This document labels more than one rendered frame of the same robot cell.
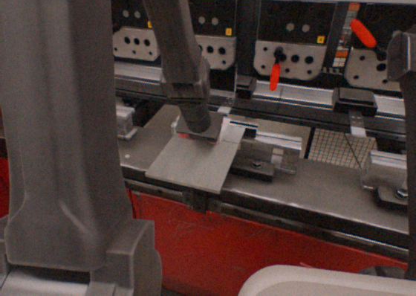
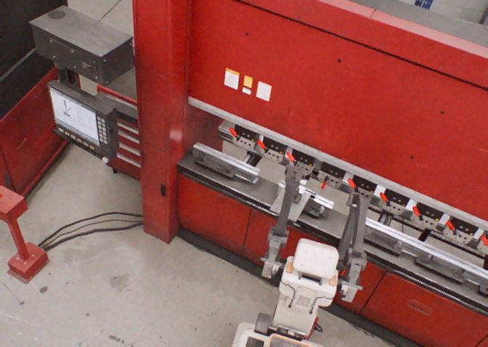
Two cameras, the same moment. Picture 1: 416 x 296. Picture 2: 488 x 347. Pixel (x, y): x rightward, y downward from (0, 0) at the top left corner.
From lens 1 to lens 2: 2.43 m
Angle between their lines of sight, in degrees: 10
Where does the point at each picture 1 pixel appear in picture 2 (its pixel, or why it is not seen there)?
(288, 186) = (323, 222)
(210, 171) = (293, 213)
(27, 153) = (280, 223)
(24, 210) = (278, 228)
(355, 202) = not seen: hidden behind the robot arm
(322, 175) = (339, 219)
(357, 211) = not seen: hidden behind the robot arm
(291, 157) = (327, 210)
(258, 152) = (314, 205)
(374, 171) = not seen: hidden behind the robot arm
